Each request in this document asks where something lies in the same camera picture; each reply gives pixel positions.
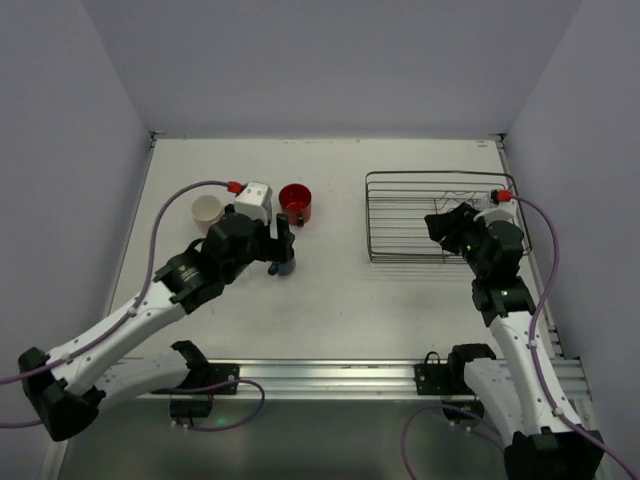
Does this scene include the dark blue small cup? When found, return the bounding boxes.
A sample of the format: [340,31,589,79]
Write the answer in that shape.
[276,257,296,276]

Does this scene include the red mug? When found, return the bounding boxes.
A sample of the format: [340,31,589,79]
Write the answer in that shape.
[278,183,312,227]

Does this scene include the pink mug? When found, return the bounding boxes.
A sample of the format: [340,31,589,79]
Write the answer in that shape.
[191,195,224,234]

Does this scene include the clear faceted glass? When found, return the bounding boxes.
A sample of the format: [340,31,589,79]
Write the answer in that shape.
[472,196,496,211]

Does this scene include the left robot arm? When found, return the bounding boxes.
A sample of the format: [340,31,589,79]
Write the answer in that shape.
[18,211,295,441]

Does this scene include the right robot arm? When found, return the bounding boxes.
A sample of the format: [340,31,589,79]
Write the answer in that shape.
[424,202,603,479]

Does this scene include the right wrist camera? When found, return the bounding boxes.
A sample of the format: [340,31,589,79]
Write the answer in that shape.
[473,189,517,225]

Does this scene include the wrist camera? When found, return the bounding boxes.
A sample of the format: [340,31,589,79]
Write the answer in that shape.
[234,181,273,225]
[473,189,517,225]

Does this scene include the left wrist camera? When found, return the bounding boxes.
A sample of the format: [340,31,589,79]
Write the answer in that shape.
[234,181,273,225]

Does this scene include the black wire dish rack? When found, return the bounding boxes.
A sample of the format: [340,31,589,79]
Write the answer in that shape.
[365,170,517,265]

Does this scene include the aluminium rail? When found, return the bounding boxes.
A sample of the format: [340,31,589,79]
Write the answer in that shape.
[99,355,591,401]

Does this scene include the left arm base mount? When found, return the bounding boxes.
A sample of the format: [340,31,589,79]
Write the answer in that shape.
[168,339,241,429]

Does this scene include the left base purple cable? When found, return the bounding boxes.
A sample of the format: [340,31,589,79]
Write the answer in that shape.
[171,378,266,433]

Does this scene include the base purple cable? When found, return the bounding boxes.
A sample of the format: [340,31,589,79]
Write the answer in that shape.
[400,403,506,480]
[171,378,266,433]

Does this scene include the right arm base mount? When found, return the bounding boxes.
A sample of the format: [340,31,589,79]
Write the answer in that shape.
[413,343,496,418]

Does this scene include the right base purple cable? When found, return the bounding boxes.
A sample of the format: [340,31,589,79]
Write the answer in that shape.
[400,403,506,480]

